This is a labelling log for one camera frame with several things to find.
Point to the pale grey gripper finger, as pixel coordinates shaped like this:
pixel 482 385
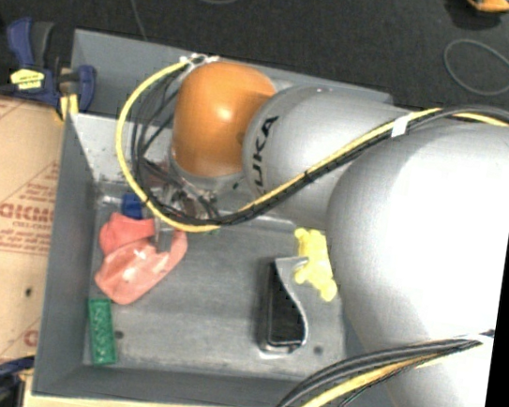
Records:
pixel 165 237

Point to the small blue block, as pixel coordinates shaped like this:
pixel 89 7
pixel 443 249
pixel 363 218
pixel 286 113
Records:
pixel 132 206

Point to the grey metal bin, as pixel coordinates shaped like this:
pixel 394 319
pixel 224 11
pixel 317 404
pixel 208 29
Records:
pixel 218 287

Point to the dark green flat block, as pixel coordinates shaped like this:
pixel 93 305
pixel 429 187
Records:
pixel 101 331

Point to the yellow toy figure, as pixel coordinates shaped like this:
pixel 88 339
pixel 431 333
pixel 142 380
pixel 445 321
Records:
pixel 316 268

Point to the brown cardboard board red print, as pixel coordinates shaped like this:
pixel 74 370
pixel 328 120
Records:
pixel 10 190

